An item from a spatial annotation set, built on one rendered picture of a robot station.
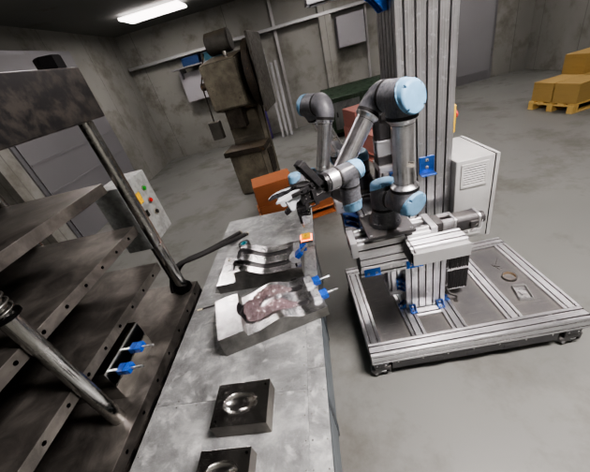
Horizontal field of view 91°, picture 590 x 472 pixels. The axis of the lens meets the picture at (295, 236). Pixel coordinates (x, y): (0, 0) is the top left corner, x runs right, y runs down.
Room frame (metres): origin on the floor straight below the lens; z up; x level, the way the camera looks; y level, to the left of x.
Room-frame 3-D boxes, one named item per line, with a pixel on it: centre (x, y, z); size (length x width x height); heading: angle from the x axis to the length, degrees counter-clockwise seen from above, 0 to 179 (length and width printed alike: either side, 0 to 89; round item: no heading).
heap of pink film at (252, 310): (1.04, 0.21, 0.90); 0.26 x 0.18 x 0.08; 98
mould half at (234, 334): (1.03, 0.21, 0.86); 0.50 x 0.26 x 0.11; 98
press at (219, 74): (5.02, 0.27, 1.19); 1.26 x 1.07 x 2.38; 172
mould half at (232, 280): (1.40, 0.24, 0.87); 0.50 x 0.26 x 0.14; 81
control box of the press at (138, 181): (1.72, 0.90, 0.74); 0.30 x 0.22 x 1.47; 171
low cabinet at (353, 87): (7.46, -2.67, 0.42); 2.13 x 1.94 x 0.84; 84
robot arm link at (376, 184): (1.20, -0.46, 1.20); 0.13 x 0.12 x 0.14; 19
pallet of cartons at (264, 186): (3.63, -0.13, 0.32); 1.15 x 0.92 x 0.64; 85
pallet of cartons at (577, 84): (4.72, -5.32, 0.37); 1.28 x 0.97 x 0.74; 85
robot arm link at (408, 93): (1.08, -0.50, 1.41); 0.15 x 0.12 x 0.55; 19
